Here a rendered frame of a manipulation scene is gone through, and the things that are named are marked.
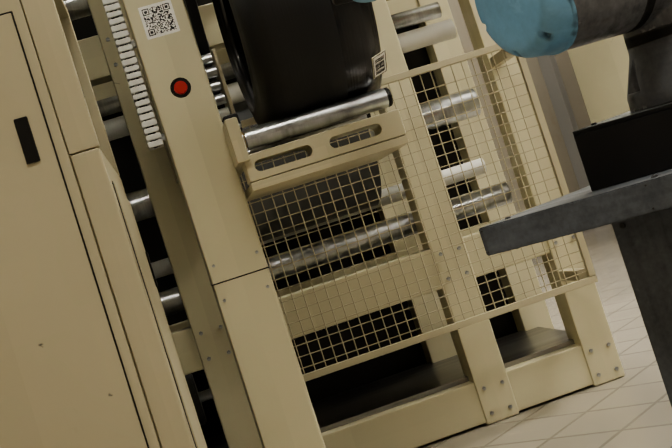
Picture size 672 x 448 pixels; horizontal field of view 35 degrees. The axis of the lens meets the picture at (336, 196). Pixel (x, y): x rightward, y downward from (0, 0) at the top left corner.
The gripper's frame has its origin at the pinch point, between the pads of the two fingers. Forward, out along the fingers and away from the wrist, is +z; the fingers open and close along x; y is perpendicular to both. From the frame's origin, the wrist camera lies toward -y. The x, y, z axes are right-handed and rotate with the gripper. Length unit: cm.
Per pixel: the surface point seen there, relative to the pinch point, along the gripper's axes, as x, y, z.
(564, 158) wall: -291, 29, 675
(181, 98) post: 33.4, -6.2, 29.3
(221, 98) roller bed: 22, 2, 68
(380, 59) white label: -10.1, -13.1, 20.1
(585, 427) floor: -37, -107, 60
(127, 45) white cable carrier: 41, 9, 29
